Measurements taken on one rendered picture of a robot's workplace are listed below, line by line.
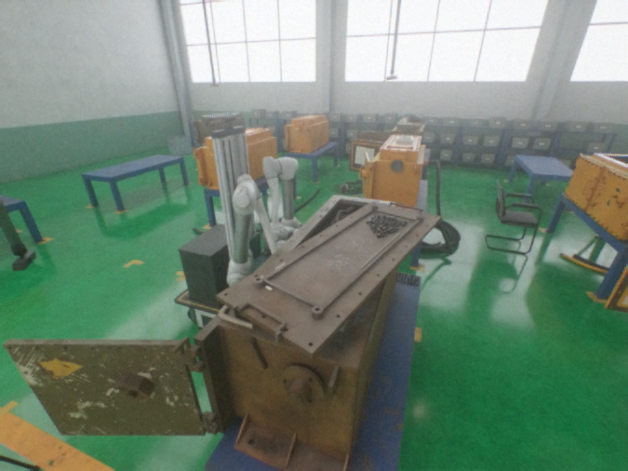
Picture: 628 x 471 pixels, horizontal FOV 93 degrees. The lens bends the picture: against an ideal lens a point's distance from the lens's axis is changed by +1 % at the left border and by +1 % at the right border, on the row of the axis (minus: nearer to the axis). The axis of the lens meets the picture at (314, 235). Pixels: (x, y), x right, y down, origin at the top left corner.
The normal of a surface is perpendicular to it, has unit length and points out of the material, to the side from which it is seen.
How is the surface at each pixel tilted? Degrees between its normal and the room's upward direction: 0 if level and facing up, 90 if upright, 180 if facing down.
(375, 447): 0
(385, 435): 0
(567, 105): 90
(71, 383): 90
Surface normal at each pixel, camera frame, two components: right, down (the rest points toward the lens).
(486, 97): -0.35, 0.42
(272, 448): 0.00, -0.89
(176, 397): 0.00, 0.45
